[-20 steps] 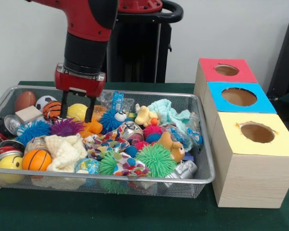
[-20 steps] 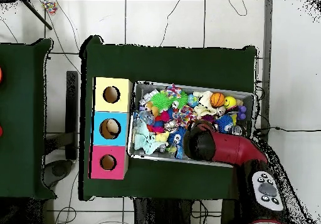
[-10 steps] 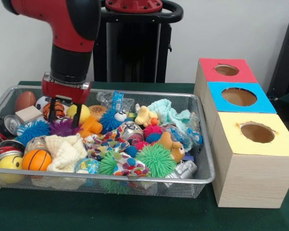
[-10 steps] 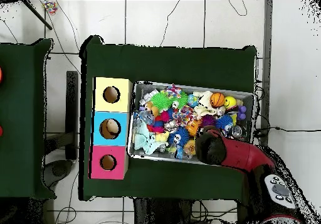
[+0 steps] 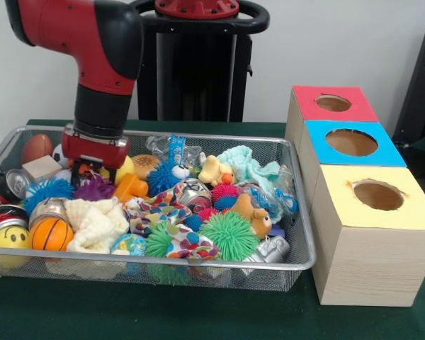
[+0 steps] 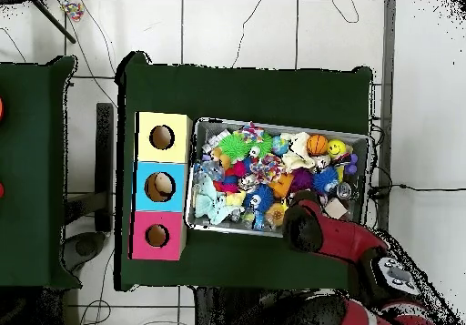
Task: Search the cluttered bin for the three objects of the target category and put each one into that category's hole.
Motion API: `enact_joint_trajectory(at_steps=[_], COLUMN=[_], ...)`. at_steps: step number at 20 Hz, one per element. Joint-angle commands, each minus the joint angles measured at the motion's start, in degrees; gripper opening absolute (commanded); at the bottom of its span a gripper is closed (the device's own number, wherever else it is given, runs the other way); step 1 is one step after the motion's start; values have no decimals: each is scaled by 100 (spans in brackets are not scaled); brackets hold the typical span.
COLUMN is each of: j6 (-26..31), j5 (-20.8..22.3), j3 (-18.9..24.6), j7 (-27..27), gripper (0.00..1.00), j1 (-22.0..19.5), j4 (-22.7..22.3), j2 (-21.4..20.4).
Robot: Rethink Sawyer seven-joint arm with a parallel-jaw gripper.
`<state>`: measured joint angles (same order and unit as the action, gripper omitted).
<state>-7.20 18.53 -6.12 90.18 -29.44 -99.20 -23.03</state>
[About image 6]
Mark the wooden box with three holes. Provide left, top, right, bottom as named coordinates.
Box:
left=128, top=111, right=193, bottom=261

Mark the brown bear plush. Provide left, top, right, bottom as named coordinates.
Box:
left=209, top=146, right=232, bottom=171

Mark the large green spiky ball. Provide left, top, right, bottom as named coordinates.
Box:
left=218, top=132, right=253, bottom=164

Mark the yellow duck plush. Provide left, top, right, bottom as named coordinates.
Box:
left=225, top=190, right=248, bottom=208

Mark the purple spiky ball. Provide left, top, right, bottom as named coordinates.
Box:
left=289, top=168, right=314, bottom=193

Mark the orange basketball toy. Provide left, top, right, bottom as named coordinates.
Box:
left=306, top=134, right=329, bottom=157

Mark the yellow smiley face ball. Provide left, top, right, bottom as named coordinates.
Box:
left=326, top=138, right=348, bottom=159

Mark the black upright panel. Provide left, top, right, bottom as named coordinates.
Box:
left=95, top=102, right=115, bottom=233

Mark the dark green side table cloth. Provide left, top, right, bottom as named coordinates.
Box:
left=0, top=55, right=82, bottom=289

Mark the black rod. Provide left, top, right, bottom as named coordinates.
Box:
left=31, top=0, right=77, bottom=45

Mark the wire mesh bin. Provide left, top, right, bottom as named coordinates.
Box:
left=184, top=117, right=370, bottom=239

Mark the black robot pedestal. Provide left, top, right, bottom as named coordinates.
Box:
left=192, top=286, right=278, bottom=325

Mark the black cable with connector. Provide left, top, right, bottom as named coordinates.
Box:
left=367, top=183, right=466, bottom=199

